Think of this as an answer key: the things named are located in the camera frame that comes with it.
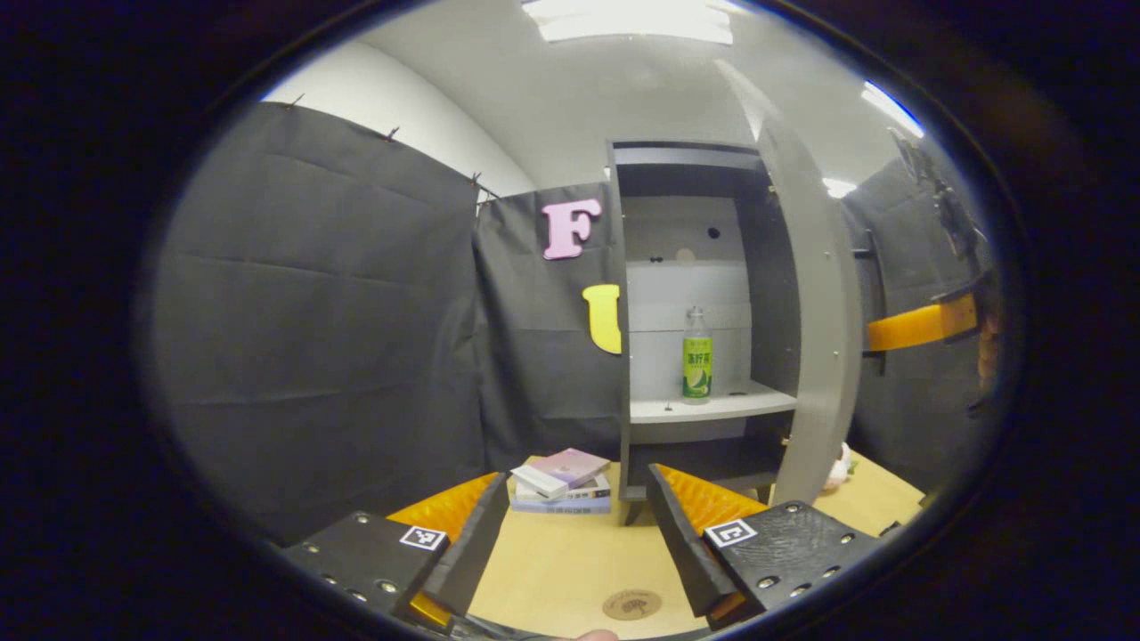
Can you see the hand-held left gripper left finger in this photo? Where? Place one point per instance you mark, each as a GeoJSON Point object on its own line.
{"type": "Point", "coordinates": [476, 543]}

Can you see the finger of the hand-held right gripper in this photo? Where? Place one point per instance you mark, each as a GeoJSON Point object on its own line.
{"type": "Point", "coordinates": [917, 326]}

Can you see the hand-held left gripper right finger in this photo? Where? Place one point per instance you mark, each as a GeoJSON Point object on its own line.
{"type": "Point", "coordinates": [681, 543]}

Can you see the round cork coaster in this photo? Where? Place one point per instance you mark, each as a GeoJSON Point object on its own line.
{"type": "Point", "coordinates": [631, 605]}

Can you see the dark grey cabinet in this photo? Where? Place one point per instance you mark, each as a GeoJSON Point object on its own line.
{"type": "Point", "coordinates": [766, 312]}

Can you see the green label bottle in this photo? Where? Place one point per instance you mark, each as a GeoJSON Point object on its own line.
{"type": "Point", "coordinates": [696, 365]}

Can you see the small white box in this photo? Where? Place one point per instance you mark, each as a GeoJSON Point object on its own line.
{"type": "Point", "coordinates": [539, 482]}

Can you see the pale blue book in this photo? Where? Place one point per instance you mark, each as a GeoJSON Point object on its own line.
{"type": "Point", "coordinates": [561, 507]}

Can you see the black backdrop cloth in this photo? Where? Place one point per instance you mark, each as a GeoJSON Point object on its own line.
{"type": "Point", "coordinates": [543, 383]}
{"type": "Point", "coordinates": [908, 418]}
{"type": "Point", "coordinates": [312, 338]}

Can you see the white book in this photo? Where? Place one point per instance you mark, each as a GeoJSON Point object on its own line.
{"type": "Point", "coordinates": [590, 491]}

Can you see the small ceiling light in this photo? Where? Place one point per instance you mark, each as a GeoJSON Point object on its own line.
{"type": "Point", "coordinates": [839, 188]}

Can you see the long ceiling light strip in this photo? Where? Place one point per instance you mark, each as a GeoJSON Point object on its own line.
{"type": "Point", "coordinates": [891, 109]}

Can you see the large ceiling light panel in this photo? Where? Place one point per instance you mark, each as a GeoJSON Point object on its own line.
{"type": "Point", "coordinates": [632, 20]}

